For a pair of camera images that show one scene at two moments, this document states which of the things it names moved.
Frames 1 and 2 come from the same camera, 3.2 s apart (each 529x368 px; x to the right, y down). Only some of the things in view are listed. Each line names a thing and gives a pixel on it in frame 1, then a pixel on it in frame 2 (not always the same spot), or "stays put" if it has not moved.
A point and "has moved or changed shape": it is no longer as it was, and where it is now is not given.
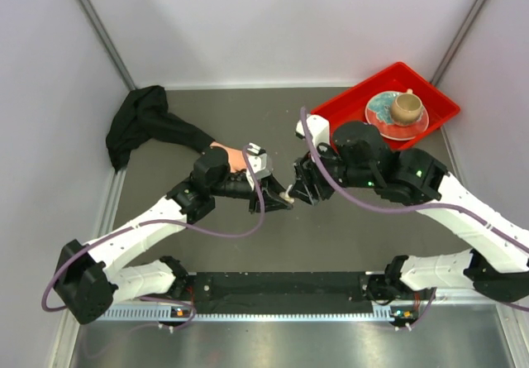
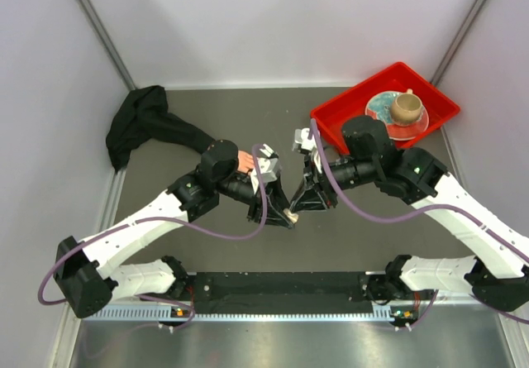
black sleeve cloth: [144, 116] stays put
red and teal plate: [378, 112] stays put
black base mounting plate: [282, 293] stays put
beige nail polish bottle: [284, 195] has moved or changed shape
